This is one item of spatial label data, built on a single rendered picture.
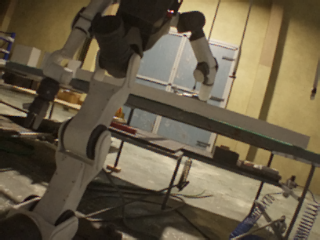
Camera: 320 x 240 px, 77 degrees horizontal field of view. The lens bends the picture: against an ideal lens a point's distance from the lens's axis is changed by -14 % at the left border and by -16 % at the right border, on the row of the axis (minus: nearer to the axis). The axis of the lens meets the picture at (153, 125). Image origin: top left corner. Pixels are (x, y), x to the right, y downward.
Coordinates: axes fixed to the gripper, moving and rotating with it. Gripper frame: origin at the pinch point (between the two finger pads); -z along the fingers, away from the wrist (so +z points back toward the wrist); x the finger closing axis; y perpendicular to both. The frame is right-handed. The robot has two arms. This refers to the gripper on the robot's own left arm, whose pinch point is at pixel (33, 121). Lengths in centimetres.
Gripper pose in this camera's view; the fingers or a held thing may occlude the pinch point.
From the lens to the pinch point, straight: 102.8
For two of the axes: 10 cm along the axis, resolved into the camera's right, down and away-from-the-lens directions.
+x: -1.5, 1.0, 9.8
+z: 3.9, -9.1, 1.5
